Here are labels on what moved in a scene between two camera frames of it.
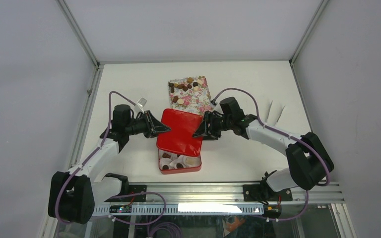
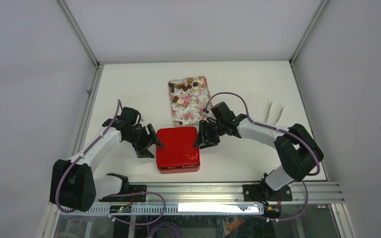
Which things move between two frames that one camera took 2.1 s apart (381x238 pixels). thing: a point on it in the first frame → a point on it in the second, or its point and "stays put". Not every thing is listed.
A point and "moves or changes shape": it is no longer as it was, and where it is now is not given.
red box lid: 179,139 moves or changes shape
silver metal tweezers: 266,122 stays put
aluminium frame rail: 194,194 stays put
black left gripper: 153,126 → 142,149
